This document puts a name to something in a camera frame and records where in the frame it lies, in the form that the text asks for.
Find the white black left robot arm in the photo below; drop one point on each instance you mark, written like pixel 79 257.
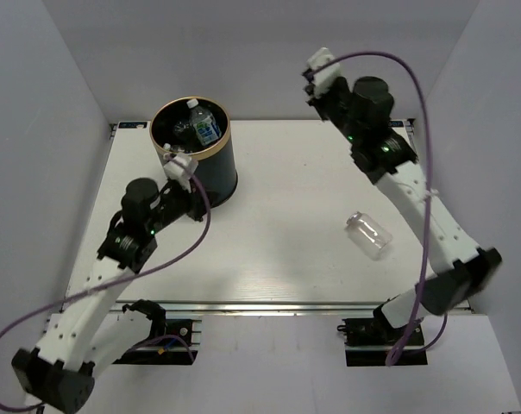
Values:
pixel 63 366

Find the aluminium front table rail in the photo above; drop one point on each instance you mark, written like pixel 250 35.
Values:
pixel 270 308

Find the clear bottle green-blue label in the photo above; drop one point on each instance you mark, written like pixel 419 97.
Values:
pixel 204 123

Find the wide clear plastic bottle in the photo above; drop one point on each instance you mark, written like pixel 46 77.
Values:
pixel 368 235

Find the clear bottle dark blue label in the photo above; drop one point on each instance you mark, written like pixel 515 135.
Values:
pixel 183 131

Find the blue logo sticker left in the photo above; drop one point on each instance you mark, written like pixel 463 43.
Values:
pixel 132 125

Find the dark bin with gold rim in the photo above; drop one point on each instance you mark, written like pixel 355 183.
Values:
pixel 216 163

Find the aluminium table rail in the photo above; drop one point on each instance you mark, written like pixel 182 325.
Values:
pixel 446 245
pixel 270 308

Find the aluminium right table rail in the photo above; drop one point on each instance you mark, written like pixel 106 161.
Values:
pixel 446 245

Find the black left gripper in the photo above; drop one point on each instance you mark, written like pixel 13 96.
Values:
pixel 197 198

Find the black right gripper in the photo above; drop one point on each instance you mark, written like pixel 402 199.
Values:
pixel 316 102

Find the blue logo sticker right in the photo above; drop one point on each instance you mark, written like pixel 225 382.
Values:
pixel 396 124

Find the crushed Aquarius bottle blue label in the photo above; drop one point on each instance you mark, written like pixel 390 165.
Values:
pixel 177 148

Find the blue logo sticker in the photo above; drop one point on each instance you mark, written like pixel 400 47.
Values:
pixel 396 124
pixel 132 125

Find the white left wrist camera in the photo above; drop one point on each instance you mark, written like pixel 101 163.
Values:
pixel 180 167

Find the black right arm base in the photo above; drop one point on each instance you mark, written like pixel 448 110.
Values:
pixel 367 344

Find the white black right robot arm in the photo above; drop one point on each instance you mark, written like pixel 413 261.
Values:
pixel 461 267

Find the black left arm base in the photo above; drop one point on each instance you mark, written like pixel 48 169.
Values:
pixel 178 346

